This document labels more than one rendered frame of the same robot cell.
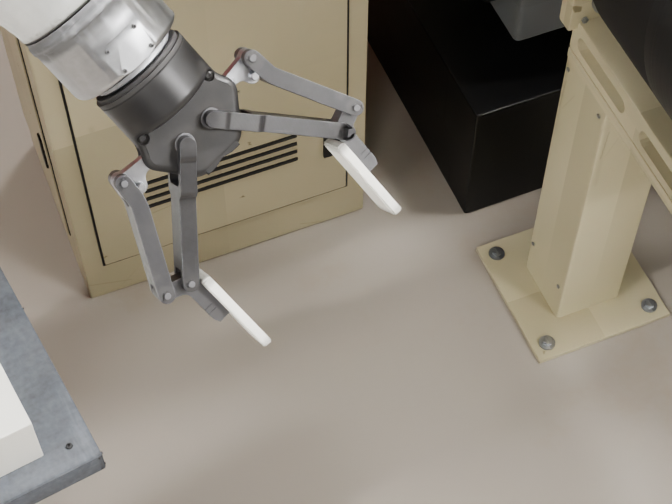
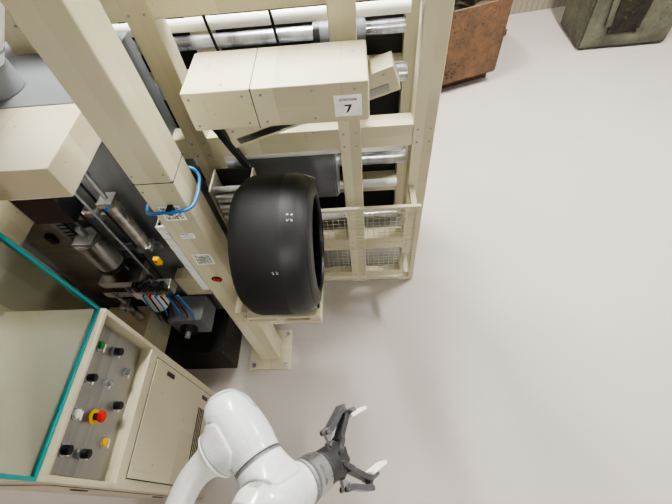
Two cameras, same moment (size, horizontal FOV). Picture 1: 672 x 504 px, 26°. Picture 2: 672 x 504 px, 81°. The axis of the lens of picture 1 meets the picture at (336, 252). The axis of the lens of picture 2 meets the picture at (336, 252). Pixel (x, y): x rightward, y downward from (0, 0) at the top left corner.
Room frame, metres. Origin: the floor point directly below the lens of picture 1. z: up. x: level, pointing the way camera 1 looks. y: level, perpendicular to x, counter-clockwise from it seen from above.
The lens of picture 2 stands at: (0.52, 0.17, 2.50)
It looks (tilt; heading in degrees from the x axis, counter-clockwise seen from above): 56 degrees down; 299
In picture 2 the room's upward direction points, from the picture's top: 9 degrees counter-clockwise
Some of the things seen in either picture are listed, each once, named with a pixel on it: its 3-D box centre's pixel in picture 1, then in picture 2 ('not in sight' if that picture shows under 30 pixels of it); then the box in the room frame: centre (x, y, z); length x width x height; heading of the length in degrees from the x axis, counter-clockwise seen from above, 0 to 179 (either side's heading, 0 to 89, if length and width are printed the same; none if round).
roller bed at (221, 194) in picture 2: not in sight; (240, 199); (1.59, -0.82, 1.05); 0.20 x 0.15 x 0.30; 22
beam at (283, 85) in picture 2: not in sight; (279, 85); (1.24, -0.88, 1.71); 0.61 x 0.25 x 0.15; 22
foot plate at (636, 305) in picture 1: (571, 279); (271, 349); (1.47, -0.44, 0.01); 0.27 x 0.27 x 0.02; 22
